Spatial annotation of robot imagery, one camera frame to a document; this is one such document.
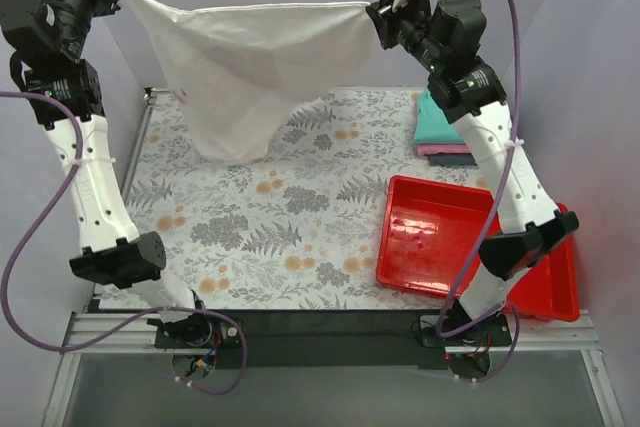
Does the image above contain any red plastic tray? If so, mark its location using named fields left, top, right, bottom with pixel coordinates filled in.
left=376, top=175, right=580, bottom=322

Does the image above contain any white coca-cola t-shirt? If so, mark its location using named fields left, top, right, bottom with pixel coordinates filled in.
left=124, top=0, right=377, bottom=165

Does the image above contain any folded pink t-shirt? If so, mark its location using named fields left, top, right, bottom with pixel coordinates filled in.
left=416, top=144, right=470, bottom=157

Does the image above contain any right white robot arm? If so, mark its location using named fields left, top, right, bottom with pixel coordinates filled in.
left=366, top=0, right=579, bottom=345

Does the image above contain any aluminium frame rail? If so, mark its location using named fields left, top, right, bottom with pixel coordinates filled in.
left=43, top=310, right=624, bottom=426

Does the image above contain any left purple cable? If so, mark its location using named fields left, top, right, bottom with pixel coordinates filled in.
left=0, top=91, right=249, bottom=396

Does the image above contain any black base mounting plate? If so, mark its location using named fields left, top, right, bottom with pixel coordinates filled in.
left=154, top=307, right=516, bottom=369

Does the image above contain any folded teal t-shirt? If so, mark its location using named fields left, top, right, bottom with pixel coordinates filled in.
left=413, top=91, right=464, bottom=145

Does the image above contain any floral patterned table mat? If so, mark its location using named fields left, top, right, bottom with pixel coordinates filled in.
left=127, top=89, right=486, bottom=310

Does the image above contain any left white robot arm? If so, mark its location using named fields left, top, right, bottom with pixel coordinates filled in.
left=1, top=0, right=213, bottom=347

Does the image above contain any folded dark blue t-shirt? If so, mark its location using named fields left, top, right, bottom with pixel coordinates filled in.
left=428, top=153, right=476, bottom=167

